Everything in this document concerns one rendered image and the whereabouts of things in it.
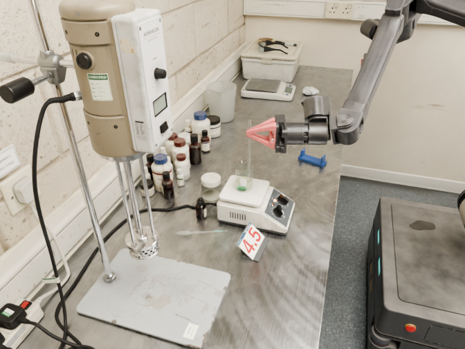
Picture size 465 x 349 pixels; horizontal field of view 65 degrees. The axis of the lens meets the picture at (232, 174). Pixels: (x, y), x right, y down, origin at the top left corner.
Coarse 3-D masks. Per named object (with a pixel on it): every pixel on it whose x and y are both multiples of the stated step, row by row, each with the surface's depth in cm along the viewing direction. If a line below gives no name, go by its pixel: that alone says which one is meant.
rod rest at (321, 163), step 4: (304, 148) 133; (300, 152) 132; (304, 152) 134; (300, 156) 133; (304, 156) 133; (308, 156) 133; (312, 156) 133; (324, 156) 129; (304, 160) 132; (308, 160) 131; (312, 160) 131; (316, 160) 131; (320, 160) 131; (324, 160) 129; (316, 164) 130; (320, 164) 129; (324, 164) 129
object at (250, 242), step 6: (252, 228) 98; (246, 234) 95; (252, 234) 97; (258, 234) 98; (246, 240) 94; (252, 240) 95; (258, 240) 97; (240, 246) 92; (246, 246) 93; (252, 246) 94; (246, 252) 92; (252, 252) 93
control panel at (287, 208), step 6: (276, 192) 106; (270, 198) 103; (276, 198) 104; (288, 198) 107; (270, 204) 101; (276, 204) 103; (288, 204) 105; (270, 210) 100; (288, 210) 104; (276, 216) 99; (288, 216) 102; (282, 222) 99
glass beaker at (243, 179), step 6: (240, 162) 102; (246, 162) 102; (240, 168) 103; (246, 168) 103; (252, 168) 101; (240, 174) 99; (246, 174) 98; (252, 174) 100; (240, 180) 100; (246, 180) 99; (252, 180) 101; (240, 186) 101; (246, 186) 101; (252, 186) 102; (240, 192) 102; (246, 192) 102
